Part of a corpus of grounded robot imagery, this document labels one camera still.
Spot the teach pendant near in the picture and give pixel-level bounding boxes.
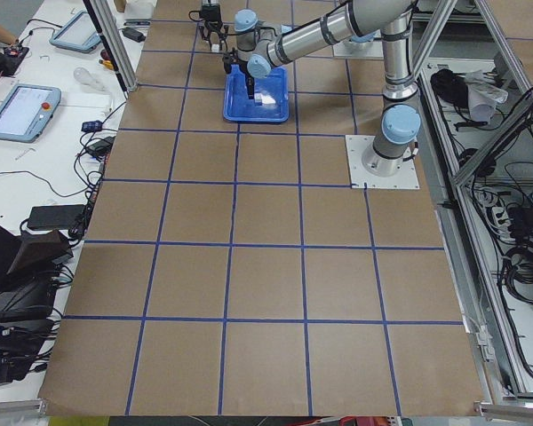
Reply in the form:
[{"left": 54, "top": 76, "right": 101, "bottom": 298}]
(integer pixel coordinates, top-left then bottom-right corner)
[{"left": 0, "top": 83, "right": 61, "bottom": 143}]

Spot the yellow red screwdriver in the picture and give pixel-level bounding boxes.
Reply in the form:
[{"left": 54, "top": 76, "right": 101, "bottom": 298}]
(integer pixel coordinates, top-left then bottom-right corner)
[{"left": 99, "top": 50, "right": 115, "bottom": 71}]

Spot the black power adapter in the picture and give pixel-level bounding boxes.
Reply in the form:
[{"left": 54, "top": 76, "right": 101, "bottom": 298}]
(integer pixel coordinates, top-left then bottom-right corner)
[{"left": 27, "top": 204, "right": 85, "bottom": 231}]

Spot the aluminium frame post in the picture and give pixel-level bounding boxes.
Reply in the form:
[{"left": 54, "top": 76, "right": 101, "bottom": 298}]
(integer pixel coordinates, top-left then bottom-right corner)
[{"left": 83, "top": 0, "right": 138, "bottom": 93}]

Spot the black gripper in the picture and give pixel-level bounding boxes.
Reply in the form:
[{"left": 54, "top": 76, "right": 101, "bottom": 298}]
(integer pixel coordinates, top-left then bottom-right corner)
[
  {"left": 200, "top": 8, "right": 229, "bottom": 50},
  {"left": 245, "top": 75, "right": 255, "bottom": 101}
]

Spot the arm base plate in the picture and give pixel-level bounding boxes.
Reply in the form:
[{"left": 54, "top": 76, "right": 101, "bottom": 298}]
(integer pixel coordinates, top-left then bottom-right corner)
[{"left": 345, "top": 135, "right": 420, "bottom": 190}]

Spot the teach pendant far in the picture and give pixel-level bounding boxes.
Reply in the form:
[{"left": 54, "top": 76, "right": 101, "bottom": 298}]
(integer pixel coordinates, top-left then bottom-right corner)
[{"left": 49, "top": 10, "right": 101, "bottom": 53}]

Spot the blue plastic tray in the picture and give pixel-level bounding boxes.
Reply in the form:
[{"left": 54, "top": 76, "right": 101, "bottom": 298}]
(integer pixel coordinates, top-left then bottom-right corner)
[{"left": 223, "top": 65, "right": 290, "bottom": 124}]

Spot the teach pendant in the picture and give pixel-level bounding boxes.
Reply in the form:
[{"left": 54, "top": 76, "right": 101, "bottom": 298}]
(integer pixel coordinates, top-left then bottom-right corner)
[
  {"left": 49, "top": 10, "right": 101, "bottom": 53},
  {"left": 0, "top": 83, "right": 61, "bottom": 143}
]

